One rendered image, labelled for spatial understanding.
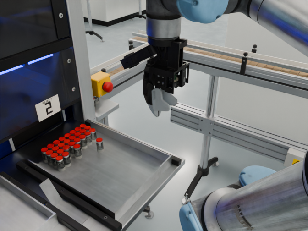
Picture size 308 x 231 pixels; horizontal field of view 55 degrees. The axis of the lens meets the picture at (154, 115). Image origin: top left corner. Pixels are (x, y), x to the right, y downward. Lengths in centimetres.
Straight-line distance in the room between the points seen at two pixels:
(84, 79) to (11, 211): 47
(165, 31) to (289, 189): 38
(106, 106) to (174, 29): 66
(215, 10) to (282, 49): 160
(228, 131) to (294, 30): 127
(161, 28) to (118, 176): 46
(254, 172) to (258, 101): 157
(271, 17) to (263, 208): 31
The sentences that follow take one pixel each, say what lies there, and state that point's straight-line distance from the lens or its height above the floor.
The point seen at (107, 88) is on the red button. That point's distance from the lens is 110.
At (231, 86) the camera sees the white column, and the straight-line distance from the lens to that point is 230.
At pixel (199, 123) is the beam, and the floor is 50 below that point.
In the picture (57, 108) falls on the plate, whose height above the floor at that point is 100.
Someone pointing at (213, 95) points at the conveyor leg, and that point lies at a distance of 170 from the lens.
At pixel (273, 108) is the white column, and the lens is 227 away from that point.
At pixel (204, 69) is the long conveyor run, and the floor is 86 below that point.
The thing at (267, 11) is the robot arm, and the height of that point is 138.
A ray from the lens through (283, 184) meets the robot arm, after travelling 43.
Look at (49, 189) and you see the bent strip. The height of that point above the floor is 92.
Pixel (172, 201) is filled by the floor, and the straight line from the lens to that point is 200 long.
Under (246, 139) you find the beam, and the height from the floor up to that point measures 50.
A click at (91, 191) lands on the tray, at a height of 88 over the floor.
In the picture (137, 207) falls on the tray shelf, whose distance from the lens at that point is 80.
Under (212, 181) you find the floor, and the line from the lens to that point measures 215.
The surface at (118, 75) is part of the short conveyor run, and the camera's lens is 136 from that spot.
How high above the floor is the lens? 149
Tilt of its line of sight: 32 degrees down
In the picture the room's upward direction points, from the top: straight up
